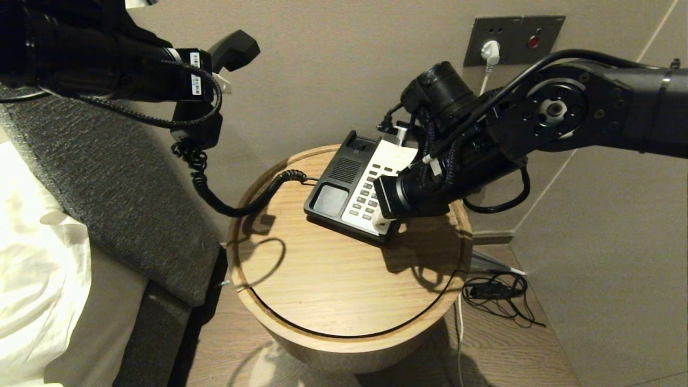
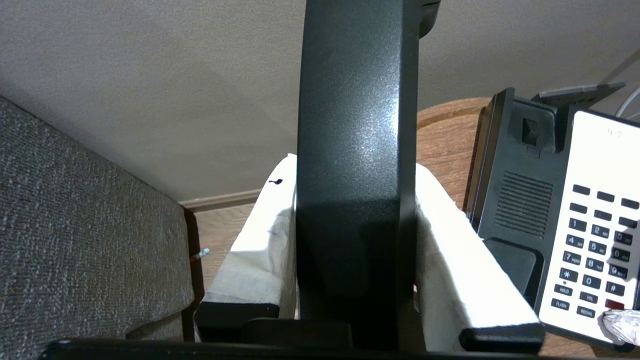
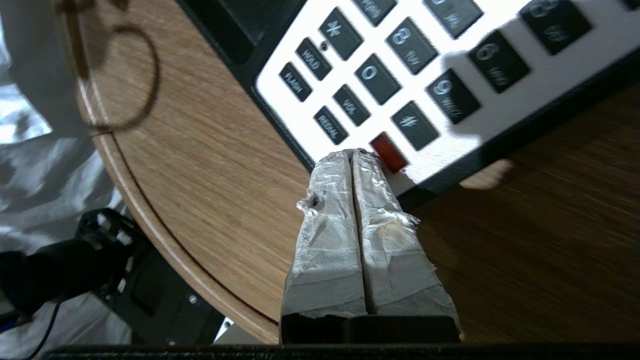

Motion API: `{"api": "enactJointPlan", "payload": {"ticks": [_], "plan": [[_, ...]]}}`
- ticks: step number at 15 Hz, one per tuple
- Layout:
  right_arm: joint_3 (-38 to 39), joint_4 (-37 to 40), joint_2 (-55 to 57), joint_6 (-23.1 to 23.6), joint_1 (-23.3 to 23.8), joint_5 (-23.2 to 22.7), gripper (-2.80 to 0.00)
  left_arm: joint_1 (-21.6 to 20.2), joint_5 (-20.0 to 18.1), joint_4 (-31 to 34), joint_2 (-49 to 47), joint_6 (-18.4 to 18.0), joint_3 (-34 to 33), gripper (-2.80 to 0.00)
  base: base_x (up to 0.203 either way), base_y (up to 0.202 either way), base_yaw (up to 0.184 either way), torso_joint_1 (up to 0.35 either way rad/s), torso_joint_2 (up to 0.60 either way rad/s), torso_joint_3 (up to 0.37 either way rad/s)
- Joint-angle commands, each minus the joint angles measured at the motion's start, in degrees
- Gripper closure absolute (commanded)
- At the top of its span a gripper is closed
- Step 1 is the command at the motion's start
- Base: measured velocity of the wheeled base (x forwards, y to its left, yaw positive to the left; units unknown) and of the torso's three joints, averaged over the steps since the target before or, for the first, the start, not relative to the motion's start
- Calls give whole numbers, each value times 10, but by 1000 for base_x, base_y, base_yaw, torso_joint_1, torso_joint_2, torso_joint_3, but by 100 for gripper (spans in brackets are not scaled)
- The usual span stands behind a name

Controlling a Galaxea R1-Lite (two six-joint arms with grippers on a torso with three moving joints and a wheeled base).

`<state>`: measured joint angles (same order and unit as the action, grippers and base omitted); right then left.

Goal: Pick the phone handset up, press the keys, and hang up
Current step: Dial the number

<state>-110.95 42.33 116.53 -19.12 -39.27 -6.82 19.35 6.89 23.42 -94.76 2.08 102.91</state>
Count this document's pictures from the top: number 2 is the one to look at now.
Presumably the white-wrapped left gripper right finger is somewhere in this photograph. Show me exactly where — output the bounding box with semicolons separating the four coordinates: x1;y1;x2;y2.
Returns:
415;164;546;355

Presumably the black white-faced phone base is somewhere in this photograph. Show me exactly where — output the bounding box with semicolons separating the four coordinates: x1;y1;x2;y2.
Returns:
462;87;640;352

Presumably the white power cable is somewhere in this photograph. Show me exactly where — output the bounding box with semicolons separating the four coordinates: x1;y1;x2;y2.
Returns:
616;97;640;121

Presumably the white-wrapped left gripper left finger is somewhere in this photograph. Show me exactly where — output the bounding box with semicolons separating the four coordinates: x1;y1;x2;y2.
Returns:
194;154;300;344

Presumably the round wooden nightstand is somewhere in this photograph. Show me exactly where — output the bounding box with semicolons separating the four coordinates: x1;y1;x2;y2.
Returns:
415;96;640;359

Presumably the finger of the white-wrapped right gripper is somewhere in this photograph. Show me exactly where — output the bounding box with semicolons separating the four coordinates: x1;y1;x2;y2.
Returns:
597;308;640;347

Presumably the black phone handset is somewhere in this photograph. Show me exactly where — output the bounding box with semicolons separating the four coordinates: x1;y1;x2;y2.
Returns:
295;0;442;352

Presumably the dark low wall plate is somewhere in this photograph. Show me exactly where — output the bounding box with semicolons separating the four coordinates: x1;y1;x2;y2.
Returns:
532;82;627;109

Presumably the grey fabric headboard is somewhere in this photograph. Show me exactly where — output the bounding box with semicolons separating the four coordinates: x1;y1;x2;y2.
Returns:
0;95;197;360

